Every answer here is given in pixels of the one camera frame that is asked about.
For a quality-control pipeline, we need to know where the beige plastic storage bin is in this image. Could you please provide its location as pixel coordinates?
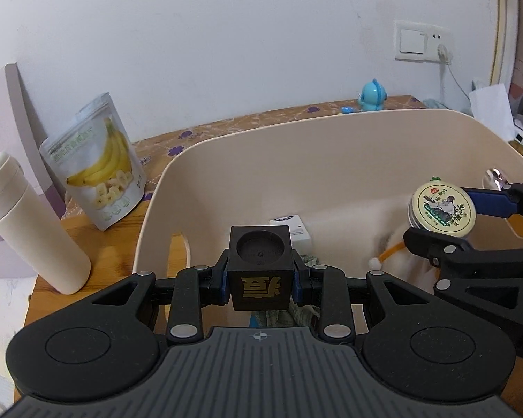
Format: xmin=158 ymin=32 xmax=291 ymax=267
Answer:
xmin=134 ymin=109 xmax=523 ymax=277

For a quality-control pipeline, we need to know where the white thermos bottle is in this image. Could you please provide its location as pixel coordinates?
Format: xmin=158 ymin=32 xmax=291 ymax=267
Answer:
xmin=0 ymin=152 xmax=91 ymax=295

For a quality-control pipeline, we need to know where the green plaid cloth scrunchie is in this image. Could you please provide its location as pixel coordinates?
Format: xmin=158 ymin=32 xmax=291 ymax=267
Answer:
xmin=249 ymin=300 xmax=320 ymax=327

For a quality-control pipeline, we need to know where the banana chips snack bag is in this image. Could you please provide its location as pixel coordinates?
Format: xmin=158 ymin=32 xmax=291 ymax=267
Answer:
xmin=39 ymin=93 xmax=147 ymax=230

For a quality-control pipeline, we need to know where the white wall switch socket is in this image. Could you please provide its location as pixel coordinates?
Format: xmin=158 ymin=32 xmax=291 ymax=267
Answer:
xmin=394 ymin=20 xmax=454 ymax=63

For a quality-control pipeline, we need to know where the round cream balm tin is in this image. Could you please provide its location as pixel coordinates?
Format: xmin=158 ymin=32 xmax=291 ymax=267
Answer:
xmin=408 ymin=180 xmax=477 ymax=238

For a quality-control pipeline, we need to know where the white tissue sheet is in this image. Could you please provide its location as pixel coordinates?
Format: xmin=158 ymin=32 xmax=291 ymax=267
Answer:
xmin=470 ymin=84 xmax=517 ymax=141

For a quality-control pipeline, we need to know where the black cube chalk holder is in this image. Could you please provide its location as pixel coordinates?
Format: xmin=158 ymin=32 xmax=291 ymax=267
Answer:
xmin=226 ymin=225 xmax=295 ymax=311

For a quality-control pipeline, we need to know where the white plug and cable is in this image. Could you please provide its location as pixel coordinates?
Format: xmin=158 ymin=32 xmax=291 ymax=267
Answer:
xmin=436 ymin=42 xmax=472 ymax=101

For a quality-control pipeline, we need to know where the blue cartoon figurine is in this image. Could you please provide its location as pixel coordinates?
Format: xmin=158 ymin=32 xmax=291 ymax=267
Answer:
xmin=358 ymin=79 xmax=388 ymax=111

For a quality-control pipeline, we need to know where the white grey plush toy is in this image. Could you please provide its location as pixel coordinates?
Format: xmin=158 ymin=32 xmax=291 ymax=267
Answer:
xmin=307 ymin=194 xmax=437 ymax=293

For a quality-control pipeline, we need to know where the blue cartoon tissue pack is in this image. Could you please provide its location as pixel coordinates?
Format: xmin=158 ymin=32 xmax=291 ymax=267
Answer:
xmin=269 ymin=214 xmax=312 ymax=254

